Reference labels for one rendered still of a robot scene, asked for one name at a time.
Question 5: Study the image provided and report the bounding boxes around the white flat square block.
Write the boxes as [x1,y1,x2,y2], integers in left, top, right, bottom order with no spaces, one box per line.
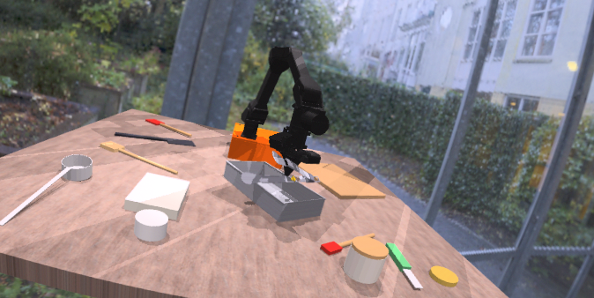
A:
[124,173,190,220]

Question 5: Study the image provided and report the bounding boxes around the red spatula with wooden handle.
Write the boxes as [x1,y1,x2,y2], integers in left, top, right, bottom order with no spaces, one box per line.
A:
[145,119,192,137]

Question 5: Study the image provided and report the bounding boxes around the grey saucepan with long handle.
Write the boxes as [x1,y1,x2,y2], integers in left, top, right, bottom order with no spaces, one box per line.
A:
[0,154,93,226]

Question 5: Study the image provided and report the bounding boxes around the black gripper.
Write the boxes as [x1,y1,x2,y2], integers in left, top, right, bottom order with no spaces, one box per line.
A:
[279,124,321,176]

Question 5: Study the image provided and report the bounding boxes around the grey cylindrical pot with tan lid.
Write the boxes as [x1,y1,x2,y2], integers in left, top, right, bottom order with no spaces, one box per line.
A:
[343,236,389,284]

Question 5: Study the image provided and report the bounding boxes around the yellow round disc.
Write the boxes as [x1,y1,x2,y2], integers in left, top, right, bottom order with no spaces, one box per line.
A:
[429,265,458,287]

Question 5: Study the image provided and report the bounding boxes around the white short cylinder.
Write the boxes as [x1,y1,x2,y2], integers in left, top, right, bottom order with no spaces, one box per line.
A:
[134,210,168,242]

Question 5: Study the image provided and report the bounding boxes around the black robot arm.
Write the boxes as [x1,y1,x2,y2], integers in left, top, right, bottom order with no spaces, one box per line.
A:
[241,46,329,151]

